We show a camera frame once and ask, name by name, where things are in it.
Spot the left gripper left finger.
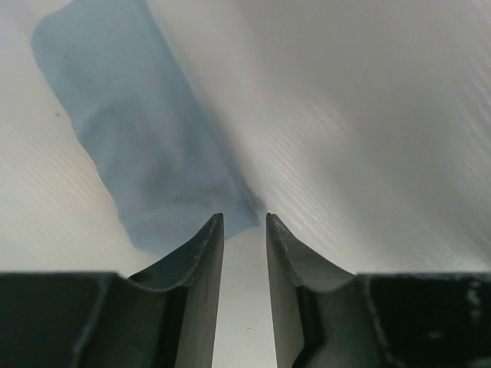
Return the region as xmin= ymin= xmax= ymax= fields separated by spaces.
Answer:
xmin=1 ymin=214 xmax=224 ymax=367

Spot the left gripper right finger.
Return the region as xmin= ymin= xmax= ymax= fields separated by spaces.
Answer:
xmin=265 ymin=214 xmax=490 ymax=367

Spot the light blue cleaning cloth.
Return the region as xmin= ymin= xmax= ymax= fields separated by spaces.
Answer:
xmin=31 ymin=1 xmax=260 ymax=256

